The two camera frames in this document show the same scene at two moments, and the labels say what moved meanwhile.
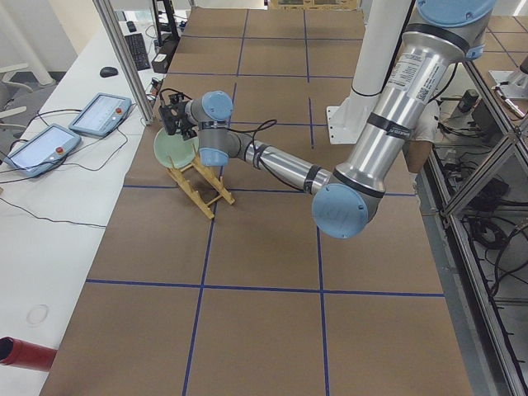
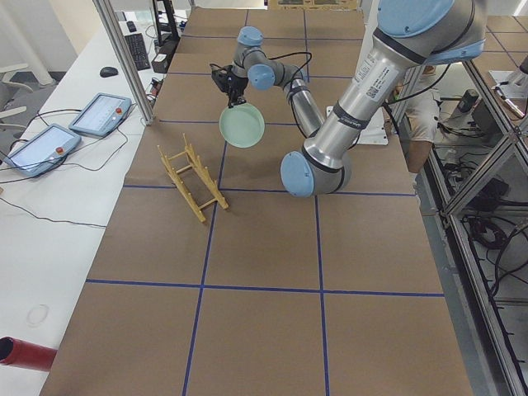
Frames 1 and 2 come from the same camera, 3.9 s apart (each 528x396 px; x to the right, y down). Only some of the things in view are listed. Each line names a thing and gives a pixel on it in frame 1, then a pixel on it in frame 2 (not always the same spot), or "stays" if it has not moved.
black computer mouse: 107,71 stays
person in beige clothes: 418,144 stays
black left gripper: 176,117 to 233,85
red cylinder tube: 27,355 stays
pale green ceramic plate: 172,151 to 242,125
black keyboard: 137,46 stays
